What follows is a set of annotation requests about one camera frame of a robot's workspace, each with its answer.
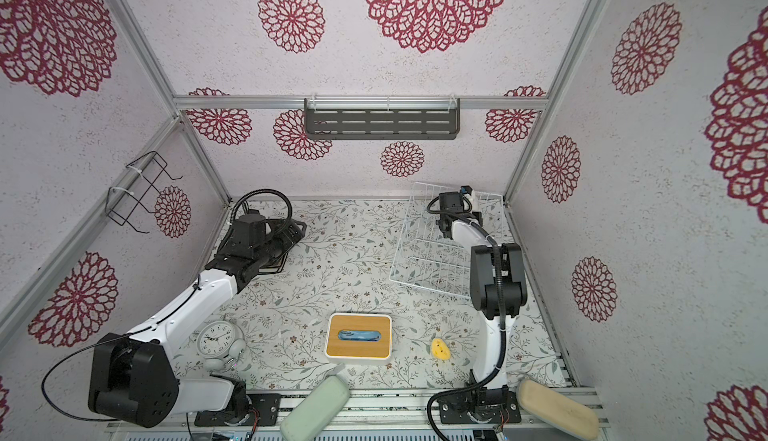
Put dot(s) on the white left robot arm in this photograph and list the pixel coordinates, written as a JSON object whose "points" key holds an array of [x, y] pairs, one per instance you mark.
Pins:
{"points": [[132, 378]]}

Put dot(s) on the black wire wall basket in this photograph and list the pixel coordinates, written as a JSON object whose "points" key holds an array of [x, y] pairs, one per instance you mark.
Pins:
{"points": [[144, 174]]}

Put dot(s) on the beige padded cushion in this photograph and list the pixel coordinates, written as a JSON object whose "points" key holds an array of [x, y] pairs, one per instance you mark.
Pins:
{"points": [[558, 410]]}

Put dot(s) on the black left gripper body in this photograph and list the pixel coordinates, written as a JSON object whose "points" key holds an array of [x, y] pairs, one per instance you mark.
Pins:
{"points": [[277, 245]]}

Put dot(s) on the white wire dish rack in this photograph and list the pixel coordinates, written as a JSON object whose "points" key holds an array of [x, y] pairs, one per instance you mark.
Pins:
{"points": [[427, 261]]}

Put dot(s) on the yellow sponge piece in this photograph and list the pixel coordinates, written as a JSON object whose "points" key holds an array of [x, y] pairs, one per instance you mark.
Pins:
{"points": [[440, 350]]}

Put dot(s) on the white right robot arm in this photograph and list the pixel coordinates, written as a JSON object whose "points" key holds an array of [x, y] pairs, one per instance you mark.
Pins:
{"points": [[498, 291]]}

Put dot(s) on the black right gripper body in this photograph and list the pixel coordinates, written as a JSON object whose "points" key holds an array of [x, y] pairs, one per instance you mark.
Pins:
{"points": [[477, 217]]}

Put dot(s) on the white wooden tissue box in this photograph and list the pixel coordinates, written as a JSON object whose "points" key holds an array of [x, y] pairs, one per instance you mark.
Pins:
{"points": [[359, 338]]}

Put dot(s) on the grey wall shelf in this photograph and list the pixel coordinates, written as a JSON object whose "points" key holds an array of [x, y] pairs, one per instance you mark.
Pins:
{"points": [[382, 121]]}

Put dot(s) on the white alarm clock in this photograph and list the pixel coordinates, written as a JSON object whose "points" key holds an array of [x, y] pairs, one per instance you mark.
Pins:
{"points": [[220, 344]]}

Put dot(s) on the small white round plate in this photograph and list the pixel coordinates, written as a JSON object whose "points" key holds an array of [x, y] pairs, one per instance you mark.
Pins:
{"points": [[476, 206]]}

